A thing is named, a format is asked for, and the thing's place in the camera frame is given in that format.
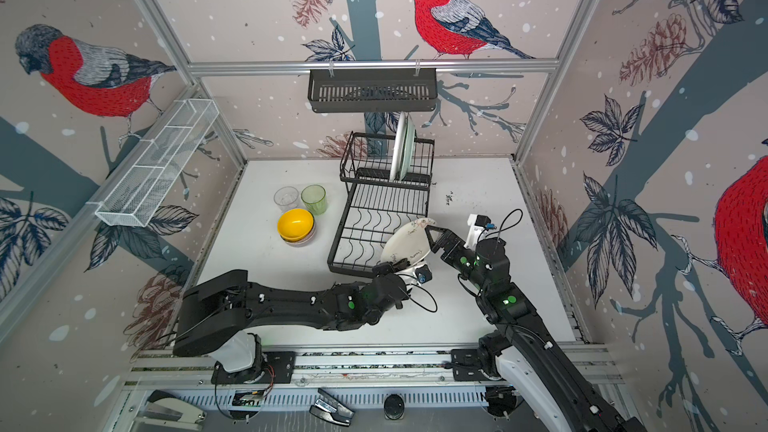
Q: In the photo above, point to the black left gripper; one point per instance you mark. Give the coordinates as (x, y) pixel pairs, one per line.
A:
(385, 269)

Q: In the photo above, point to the green glass tumbler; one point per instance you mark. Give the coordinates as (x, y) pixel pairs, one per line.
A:
(314, 197)

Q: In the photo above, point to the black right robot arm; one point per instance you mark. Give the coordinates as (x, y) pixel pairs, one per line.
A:
(521, 351)

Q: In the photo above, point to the black two-tier dish rack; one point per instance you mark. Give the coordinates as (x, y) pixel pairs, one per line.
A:
(376, 207)

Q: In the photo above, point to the cream white plate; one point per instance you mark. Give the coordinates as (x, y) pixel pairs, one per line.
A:
(409, 242)

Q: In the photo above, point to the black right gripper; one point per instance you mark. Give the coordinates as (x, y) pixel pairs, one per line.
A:
(447, 242)

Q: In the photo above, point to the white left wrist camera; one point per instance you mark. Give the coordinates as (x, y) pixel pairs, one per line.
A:
(422, 273)

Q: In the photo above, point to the yellow bowl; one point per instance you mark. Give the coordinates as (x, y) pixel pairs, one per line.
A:
(295, 224)

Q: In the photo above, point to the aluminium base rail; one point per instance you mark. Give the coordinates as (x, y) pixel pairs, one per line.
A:
(359, 378)

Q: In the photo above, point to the clear glass tumbler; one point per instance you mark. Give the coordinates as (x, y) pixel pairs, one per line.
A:
(287, 198)

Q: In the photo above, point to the black grey stapler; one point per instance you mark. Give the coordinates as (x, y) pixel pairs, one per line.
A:
(163, 409)

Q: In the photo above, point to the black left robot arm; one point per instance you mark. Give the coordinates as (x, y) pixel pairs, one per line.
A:
(215, 316)

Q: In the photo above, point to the black hanging wall basket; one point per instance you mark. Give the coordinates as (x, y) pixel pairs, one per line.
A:
(373, 90)

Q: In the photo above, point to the white wire mesh shelf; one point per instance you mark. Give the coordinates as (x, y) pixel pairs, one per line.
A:
(142, 189)

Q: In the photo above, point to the pale green plate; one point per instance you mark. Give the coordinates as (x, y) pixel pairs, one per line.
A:
(409, 146)

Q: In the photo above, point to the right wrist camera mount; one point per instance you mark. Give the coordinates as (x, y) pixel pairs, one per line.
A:
(477, 224)

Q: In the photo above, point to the lilac ceramic bowl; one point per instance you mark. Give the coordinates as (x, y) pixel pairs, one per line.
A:
(302, 241)

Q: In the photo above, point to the white plate blue rim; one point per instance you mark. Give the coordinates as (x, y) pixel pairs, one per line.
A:
(399, 145)

